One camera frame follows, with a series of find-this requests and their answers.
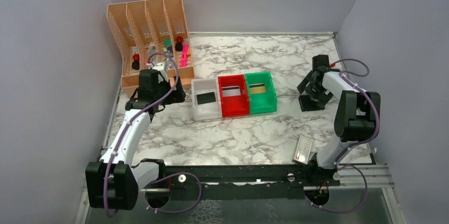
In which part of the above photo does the green plastic bin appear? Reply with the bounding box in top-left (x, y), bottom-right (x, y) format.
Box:
top-left (244, 71), bottom-right (277, 114)

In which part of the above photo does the silver card tin box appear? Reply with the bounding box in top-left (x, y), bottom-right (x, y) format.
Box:
top-left (292, 135), bottom-right (313, 165)

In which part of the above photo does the peach plastic desk organizer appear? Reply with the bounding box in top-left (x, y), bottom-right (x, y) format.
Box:
top-left (106, 0), bottom-right (195, 96)

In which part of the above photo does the white plastic bin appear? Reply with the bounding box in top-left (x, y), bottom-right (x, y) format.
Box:
top-left (191, 77), bottom-right (222, 121)

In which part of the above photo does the red plastic bin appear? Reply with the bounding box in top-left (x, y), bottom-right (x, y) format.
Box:
top-left (218, 74), bottom-right (250, 118)

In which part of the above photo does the black leather card holder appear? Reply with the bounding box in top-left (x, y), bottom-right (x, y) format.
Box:
top-left (299, 95), bottom-right (325, 112)

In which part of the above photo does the gold credit card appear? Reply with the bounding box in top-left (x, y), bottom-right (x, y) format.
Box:
top-left (249, 83), bottom-right (266, 95)

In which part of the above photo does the black credit card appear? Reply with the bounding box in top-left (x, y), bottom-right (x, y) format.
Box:
top-left (196, 92), bottom-right (217, 105)

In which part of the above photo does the silver credit card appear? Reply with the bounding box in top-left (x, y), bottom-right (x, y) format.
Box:
top-left (221, 86), bottom-right (241, 97)

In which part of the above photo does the red black stamp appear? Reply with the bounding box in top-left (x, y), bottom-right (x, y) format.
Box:
top-left (175, 36), bottom-right (184, 52)
top-left (131, 53), bottom-right (140, 70)

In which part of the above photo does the white stapler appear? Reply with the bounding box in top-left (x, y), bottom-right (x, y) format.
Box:
top-left (146, 42), bottom-right (157, 63)

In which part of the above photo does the pink highlighter pen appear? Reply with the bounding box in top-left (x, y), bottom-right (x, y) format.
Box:
top-left (180, 43), bottom-right (191, 68)

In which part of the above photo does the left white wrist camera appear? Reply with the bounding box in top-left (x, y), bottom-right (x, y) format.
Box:
top-left (147, 61), bottom-right (168, 82)

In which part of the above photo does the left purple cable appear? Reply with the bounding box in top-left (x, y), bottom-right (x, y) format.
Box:
top-left (102, 52), bottom-right (203, 220)

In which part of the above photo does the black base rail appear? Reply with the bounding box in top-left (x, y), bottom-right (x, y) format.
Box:
top-left (142, 164), bottom-right (340, 201)

